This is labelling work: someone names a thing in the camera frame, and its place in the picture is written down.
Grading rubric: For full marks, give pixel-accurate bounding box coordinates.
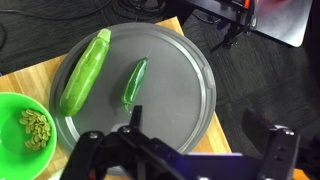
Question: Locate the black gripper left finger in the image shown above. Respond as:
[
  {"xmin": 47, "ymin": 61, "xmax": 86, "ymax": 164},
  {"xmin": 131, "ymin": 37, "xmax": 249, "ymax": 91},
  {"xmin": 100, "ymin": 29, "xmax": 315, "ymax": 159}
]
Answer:
[{"xmin": 59, "ymin": 105, "xmax": 188, "ymax": 180}]

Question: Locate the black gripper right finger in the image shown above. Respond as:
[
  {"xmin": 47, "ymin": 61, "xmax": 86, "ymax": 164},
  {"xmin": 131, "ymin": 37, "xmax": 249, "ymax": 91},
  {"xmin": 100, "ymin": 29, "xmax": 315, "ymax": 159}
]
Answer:
[{"xmin": 241, "ymin": 108, "xmax": 301, "ymax": 180}]

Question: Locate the small green pepper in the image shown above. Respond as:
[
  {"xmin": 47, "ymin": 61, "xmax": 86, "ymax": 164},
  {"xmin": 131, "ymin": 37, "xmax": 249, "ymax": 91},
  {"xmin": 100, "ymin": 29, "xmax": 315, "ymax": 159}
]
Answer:
[{"xmin": 120, "ymin": 57, "xmax": 149, "ymax": 111}]

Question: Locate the large bright green bowl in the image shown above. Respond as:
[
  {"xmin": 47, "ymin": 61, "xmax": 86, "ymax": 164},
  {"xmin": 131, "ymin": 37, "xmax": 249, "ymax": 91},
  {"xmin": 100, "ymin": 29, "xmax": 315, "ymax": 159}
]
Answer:
[{"xmin": 0, "ymin": 92, "xmax": 58, "ymax": 180}]

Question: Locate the pile of pale green seeds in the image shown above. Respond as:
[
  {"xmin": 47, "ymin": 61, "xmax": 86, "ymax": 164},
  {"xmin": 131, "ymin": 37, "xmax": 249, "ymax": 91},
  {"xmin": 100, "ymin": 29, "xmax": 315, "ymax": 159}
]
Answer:
[{"xmin": 18, "ymin": 108, "xmax": 52, "ymax": 152}]

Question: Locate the large green cucumber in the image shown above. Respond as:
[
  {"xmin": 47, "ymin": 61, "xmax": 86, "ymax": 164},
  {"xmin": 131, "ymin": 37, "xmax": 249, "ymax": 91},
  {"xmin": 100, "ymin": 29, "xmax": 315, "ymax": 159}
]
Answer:
[{"xmin": 59, "ymin": 28, "xmax": 112, "ymax": 117}]

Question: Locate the round grey tray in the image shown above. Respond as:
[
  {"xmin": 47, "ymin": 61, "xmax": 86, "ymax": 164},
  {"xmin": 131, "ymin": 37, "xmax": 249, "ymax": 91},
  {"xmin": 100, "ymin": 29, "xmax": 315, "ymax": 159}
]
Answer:
[{"xmin": 49, "ymin": 22, "xmax": 218, "ymax": 176}]

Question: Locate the grey platform board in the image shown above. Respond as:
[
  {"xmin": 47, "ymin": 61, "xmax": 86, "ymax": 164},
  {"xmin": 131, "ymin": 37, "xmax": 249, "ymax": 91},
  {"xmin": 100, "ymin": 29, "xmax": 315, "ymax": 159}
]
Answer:
[{"xmin": 249, "ymin": 0, "xmax": 314, "ymax": 48}]

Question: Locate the black clamp stand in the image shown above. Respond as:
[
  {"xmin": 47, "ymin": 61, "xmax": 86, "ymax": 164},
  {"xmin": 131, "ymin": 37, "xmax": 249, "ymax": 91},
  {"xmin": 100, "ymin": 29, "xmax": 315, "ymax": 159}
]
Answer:
[{"xmin": 186, "ymin": 0, "xmax": 258, "ymax": 53}]

